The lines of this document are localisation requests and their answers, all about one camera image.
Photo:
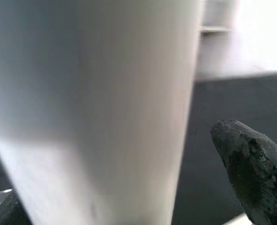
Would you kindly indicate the white plastic table leg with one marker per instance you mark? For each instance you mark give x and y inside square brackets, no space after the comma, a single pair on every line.
[93,105]

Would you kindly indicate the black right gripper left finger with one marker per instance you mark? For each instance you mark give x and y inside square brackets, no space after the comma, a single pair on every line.
[9,213]

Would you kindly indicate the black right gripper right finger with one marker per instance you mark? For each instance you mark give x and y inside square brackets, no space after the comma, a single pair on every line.
[255,173]

